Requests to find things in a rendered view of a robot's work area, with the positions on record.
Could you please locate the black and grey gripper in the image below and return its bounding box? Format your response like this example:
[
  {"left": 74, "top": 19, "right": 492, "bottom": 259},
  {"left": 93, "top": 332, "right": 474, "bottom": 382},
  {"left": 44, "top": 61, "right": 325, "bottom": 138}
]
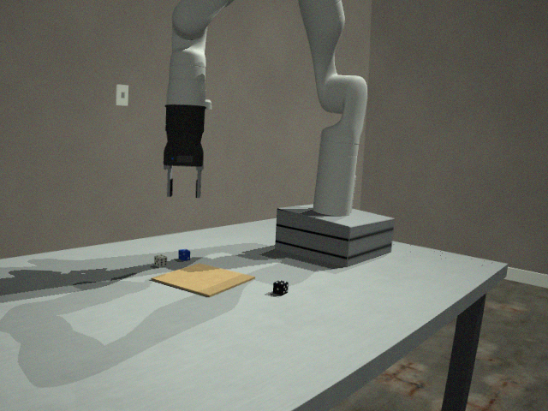
[{"left": 164, "top": 79, "right": 211, "bottom": 198}]

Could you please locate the blue die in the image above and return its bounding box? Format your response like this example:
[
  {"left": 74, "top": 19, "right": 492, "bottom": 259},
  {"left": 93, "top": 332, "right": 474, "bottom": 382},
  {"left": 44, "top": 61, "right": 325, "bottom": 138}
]
[{"left": 178, "top": 249, "right": 190, "bottom": 261}]

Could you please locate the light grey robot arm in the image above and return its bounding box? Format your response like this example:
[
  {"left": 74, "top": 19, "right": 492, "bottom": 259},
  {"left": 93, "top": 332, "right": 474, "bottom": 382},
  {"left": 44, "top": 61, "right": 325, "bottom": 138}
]
[{"left": 169, "top": 0, "right": 367, "bottom": 216}]

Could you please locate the tan flat square mat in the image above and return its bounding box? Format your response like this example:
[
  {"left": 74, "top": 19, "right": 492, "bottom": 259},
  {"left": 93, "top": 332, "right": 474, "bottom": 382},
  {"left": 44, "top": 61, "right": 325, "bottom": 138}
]
[{"left": 151, "top": 263, "right": 255, "bottom": 297}]

